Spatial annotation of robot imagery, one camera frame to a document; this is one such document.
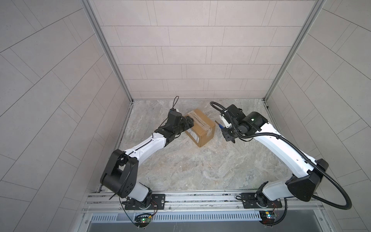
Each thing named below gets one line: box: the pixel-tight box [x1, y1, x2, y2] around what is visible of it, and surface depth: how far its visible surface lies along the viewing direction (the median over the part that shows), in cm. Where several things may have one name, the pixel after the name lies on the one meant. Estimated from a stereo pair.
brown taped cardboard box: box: [184, 109, 216, 148], surface depth 86 cm
